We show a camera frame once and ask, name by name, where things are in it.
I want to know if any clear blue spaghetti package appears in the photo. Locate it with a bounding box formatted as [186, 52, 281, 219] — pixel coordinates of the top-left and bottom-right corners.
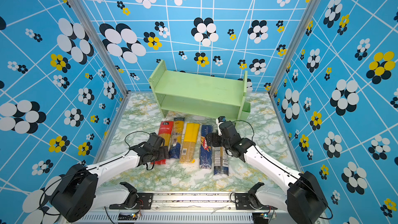
[213, 147, 229, 176]

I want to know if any blue yellow spaghetti package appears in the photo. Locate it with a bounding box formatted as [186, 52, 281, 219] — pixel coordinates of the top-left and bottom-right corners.
[169, 117, 185, 159]

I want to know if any dark blue spaghetti package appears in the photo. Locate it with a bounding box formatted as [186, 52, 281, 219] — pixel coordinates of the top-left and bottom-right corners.
[200, 125, 213, 169]

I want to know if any red spaghetti package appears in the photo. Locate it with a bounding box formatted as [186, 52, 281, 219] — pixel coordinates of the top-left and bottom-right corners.
[155, 121, 174, 165]

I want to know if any controller board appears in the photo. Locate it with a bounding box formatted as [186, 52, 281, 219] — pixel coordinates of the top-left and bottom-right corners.
[252, 213, 270, 224]
[118, 213, 142, 221]

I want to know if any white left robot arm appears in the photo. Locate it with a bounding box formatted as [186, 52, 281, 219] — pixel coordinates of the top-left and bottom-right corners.
[49, 133, 165, 223]

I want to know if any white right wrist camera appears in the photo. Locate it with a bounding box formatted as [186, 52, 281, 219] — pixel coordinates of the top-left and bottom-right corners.
[216, 116, 227, 135]

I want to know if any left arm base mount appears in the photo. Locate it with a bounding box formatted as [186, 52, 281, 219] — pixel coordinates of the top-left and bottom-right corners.
[109, 182, 154, 210]

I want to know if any aluminium corner post right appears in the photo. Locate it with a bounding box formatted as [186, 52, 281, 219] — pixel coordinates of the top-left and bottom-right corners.
[269, 0, 321, 97]

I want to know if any green wooden shelf unit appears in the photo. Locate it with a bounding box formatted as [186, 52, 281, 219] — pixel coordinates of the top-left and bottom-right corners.
[148, 61, 249, 121]

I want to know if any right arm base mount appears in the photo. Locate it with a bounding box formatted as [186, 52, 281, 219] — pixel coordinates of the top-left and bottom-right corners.
[229, 182, 277, 211]

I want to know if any left controller board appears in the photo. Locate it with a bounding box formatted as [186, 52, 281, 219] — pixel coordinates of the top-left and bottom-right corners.
[118, 213, 142, 221]

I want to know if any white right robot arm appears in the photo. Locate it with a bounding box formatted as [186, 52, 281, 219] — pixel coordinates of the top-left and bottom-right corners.
[207, 116, 329, 224]

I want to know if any green plastic hanging bin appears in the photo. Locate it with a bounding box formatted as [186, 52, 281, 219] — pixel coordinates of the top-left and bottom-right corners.
[240, 102, 251, 120]

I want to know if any aluminium corner post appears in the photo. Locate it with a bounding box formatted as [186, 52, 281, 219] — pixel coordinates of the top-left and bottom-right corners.
[68, 0, 129, 97]
[269, 0, 321, 97]

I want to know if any right controller board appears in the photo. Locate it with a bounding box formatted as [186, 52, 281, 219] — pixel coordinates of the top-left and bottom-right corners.
[252, 213, 270, 224]

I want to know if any aluminium corner post left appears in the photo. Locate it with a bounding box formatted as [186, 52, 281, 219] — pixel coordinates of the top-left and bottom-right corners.
[68, 0, 129, 97]

